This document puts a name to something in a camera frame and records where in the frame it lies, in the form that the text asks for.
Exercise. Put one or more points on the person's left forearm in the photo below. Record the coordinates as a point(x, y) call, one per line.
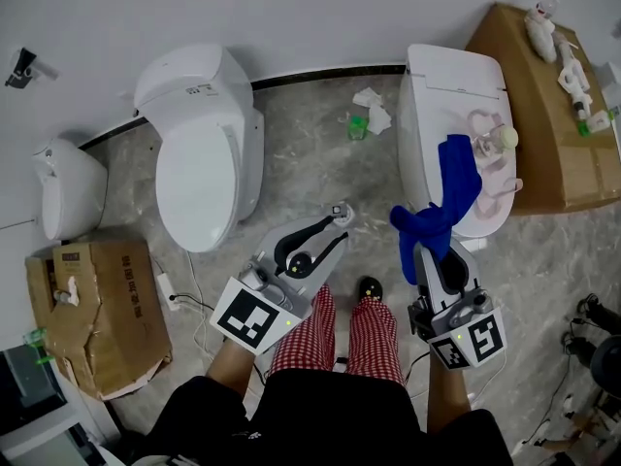
point(233, 367)

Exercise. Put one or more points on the white toilet with tank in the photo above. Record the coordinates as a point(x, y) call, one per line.
point(199, 177)

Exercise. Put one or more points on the large torn cardboard box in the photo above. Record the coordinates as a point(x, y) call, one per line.
point(126, 318)

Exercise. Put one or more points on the plain brown cardboard box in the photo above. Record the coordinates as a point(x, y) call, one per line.
point(543, 153)

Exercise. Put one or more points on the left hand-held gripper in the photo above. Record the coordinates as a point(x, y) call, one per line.
point(252, 316)

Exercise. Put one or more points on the white fluffy bundle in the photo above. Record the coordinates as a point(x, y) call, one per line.
point(542, 39)

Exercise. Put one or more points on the clear bottle cream cap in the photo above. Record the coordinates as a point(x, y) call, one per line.
point(507, 136)

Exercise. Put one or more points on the clear bottle green cap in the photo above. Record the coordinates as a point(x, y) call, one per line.
point(35, 336)

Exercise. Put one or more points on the round white brush holder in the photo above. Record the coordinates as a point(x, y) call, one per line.
point(352, 217)

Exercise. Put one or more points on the crumpled white tissue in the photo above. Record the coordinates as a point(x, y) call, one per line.
point(378, 117)

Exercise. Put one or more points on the white spray bottle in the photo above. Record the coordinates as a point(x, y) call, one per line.
point(545, 10)

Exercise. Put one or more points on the person's left black slipper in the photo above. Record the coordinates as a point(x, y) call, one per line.
point(301, 264)

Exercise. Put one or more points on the small white bottle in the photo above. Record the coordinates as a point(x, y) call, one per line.
point(70, 291)

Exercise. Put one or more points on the black and white plastic bracket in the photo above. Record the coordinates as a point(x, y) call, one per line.
point(22, 68)

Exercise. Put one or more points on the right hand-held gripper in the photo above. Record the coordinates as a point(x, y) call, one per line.
point(470, 338)

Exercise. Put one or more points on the person's black shirt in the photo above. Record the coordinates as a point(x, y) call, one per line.
point(330, 425)

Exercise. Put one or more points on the tall green bottle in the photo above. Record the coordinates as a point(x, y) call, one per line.
point(42, 359)

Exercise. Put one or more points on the white plastic sprayer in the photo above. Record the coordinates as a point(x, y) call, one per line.
point(575, 78)

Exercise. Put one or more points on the white flat-lid smart toilet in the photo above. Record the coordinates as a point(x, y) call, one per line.
point(436, 105)

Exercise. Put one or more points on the person's black slipper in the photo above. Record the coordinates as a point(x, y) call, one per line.
point(369, 289)
point(301, 264)

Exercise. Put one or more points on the white power strip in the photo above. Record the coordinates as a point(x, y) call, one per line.
point(167, 289)

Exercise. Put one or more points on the squat green bottle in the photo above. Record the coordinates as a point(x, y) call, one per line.
point(358, 128)

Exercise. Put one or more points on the person's right black slipper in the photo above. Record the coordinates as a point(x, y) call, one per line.
point(369, 289)

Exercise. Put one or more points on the dark window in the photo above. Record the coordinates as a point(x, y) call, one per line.
point(29, 391)

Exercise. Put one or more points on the person's right forearm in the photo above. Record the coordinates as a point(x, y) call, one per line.
point(448, 396)

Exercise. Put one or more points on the white egg-shaped toilet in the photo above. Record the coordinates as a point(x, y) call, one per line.
point(68, 192)

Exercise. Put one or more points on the red checked trousers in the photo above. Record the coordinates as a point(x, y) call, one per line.
point(373, 338)

